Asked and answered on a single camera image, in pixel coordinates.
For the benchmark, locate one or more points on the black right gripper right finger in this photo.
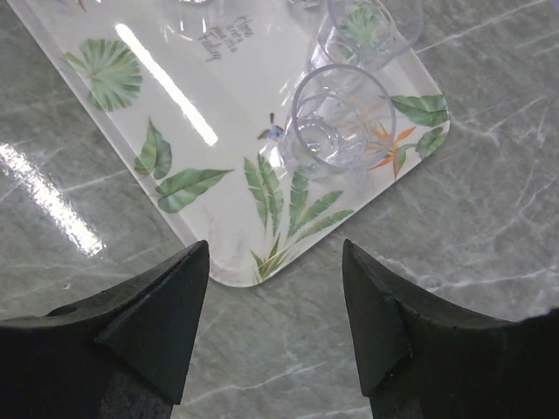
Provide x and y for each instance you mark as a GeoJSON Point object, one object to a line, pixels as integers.
{"type": "Point", "coordinates": [421, 356]}

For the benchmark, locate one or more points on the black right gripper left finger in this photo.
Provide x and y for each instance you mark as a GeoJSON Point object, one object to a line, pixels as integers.
{"type": "Point", "coordinates": [121, 353]}

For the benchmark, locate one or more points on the clear faceted glass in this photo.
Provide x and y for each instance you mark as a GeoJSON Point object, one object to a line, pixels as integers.
{"type": "Point", "coordinates": [306, 4]}

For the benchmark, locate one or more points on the white tropical leaf tray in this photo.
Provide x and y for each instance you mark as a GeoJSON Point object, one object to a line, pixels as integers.
{"type": "Point", "coordinates": [194, 96]}

